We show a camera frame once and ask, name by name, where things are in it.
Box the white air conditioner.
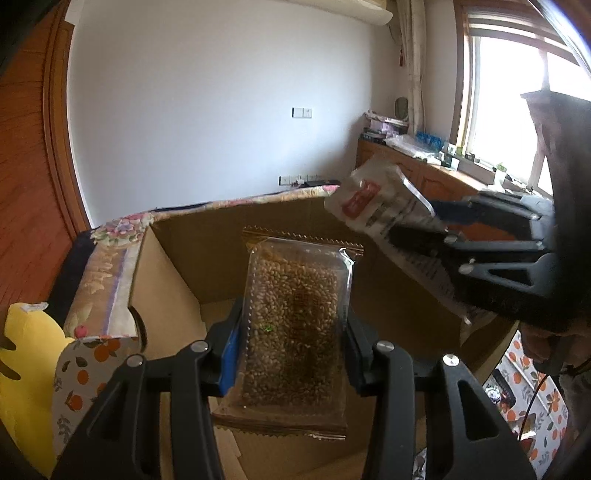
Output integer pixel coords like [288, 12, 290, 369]
[293, 0, 393, 26]

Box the yellow plush pillow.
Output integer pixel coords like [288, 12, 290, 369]
[1, 303, 72, 478]

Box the white wall socket strip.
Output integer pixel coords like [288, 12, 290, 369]
[279, 174, 322, 186]

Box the white red-label snack bag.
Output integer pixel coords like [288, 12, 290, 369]
[325, 155, 496, 328]

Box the clutter on sideboard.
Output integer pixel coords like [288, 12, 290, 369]
[362, 94, 553, 197]

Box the white curtain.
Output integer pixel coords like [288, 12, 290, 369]
[397, 0, 427, 134]

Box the wooden sideboard cabinet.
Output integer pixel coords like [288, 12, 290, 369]
[356, 139, 490, 201]

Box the wooden wardrobe door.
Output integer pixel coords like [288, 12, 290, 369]
[1, 1, 89, 307]

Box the clear grain bar snack pack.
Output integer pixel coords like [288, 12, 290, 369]
[213, 226, 363, 440]

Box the white wall switch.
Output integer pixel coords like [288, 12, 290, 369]
[291, 108, 312, 119]

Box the window with wooden frame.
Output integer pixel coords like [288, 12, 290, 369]
[454, 1, 590, 197]

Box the floral quilt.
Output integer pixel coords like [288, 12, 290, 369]
[62, 184, 343, 341]

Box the orange-print white bedsheet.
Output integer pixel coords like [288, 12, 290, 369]
[51, 336, 141, 457]

